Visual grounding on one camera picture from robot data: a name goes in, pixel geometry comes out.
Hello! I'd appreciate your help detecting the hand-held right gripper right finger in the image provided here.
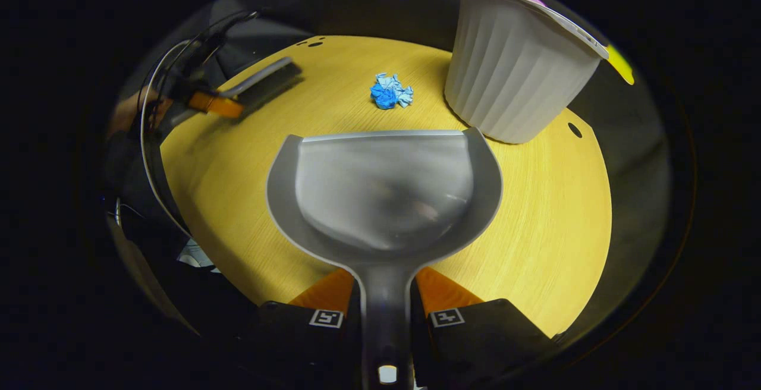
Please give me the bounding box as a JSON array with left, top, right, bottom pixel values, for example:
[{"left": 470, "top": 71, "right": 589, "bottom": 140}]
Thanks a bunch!
[{"left": 409, "top": 266, "right": 555, "bottom": 390}]

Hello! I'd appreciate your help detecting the white ribbed garbage bin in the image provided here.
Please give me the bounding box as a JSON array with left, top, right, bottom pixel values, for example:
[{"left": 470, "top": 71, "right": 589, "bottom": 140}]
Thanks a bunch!
[{"left": 445, "top": 0, "right": 610, "bottom": 144}]

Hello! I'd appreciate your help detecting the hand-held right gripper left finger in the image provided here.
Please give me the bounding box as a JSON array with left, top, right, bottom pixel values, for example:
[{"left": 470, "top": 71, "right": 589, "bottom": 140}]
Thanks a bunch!
[{"left": 256, "top": 268, "right": 363, "bottom": 390}]

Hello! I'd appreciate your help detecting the blue paper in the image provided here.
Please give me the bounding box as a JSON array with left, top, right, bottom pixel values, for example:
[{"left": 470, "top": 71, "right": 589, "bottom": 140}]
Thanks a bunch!
[{"left": 370, "top": 73, "right": 414, "bottom": 110}]

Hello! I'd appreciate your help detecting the wooden desktop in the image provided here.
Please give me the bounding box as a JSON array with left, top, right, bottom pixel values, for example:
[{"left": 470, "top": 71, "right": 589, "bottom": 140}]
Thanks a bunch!
[{"left": 161, "top": 35, "right": 613, "bottom": 338}]

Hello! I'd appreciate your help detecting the white cable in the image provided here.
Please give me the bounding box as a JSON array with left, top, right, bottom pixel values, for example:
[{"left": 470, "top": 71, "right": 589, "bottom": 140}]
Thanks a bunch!
[{"left": 139, "top": 39, "right": 194, "bottom": 239}]

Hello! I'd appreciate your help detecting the small grey broom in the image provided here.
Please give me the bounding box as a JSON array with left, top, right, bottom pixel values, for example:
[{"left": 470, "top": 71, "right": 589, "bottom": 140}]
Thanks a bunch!
[{"left": 217, "top": 56, "right": 304, "bottom": 111}]

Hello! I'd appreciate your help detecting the grey dustpan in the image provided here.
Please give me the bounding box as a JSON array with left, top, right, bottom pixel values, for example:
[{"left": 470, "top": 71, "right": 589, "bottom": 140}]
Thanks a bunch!
[{"left": 266, "top": 127, "right": 504, "bottom": 390}]

